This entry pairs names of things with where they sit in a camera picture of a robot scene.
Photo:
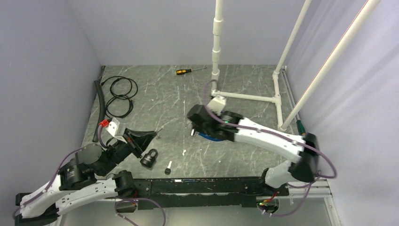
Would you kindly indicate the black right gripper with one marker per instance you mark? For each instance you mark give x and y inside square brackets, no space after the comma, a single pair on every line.
[196,128]

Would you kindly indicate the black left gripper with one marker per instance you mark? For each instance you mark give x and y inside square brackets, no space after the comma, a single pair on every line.
[137,141]

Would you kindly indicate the blue cable lock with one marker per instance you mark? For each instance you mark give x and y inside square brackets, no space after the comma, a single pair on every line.
[195,132]

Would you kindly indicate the black padlock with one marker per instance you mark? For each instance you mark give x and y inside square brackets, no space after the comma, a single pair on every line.
[149,159]

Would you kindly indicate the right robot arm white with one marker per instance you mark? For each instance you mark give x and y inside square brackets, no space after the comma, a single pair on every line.
[301,162]

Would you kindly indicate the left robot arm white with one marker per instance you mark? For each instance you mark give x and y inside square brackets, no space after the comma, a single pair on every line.
[74,184]

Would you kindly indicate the black foam tube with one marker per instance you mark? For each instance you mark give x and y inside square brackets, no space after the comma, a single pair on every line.
[101,114]

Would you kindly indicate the orange handled screwdriver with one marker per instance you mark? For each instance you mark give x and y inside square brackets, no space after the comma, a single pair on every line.
[189,70]

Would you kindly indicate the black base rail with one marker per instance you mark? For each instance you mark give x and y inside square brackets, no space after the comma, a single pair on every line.
[202,192]

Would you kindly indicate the green handled screwdriver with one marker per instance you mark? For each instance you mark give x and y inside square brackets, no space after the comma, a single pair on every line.
[300,127]

